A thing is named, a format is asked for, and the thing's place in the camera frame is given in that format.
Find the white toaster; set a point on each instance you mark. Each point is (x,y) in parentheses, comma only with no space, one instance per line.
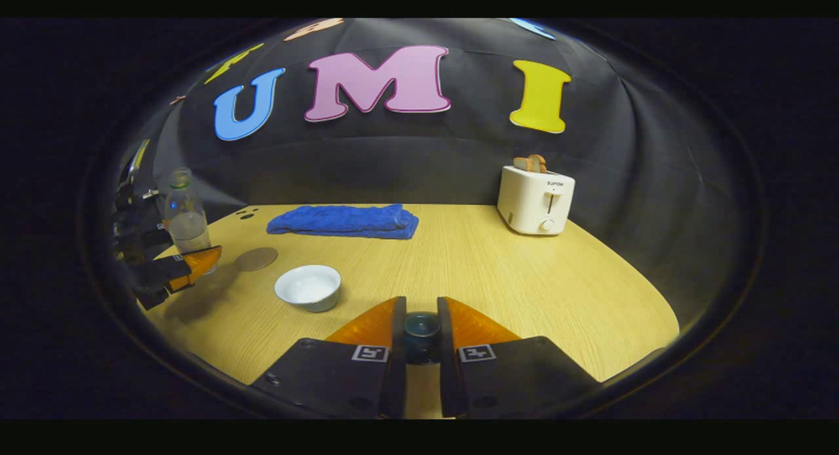
(534,202)

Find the folded blue towel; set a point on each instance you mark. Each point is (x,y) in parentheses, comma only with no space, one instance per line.
(344,220)

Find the black backdrop cloth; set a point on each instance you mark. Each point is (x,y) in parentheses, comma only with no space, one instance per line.
(393,166)

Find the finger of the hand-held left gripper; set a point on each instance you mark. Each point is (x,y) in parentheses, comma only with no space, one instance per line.
(164,275)

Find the round brown coaster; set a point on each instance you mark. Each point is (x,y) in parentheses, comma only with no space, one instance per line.
(255,259)

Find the dark teal teacup lid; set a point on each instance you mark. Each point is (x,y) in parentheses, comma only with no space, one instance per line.
(421,327)

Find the toast bread slice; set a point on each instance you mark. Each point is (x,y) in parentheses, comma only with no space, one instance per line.
(539,163)
(522,164)

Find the clear plastic water bottle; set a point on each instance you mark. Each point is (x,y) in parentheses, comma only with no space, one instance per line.
(187,225)

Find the white teacup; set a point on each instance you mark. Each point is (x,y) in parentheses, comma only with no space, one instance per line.
(308,288)

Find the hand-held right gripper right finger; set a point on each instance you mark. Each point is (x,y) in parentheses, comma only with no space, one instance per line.
(449,383)

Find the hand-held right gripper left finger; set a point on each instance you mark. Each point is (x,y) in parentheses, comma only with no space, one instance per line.
(395,383)

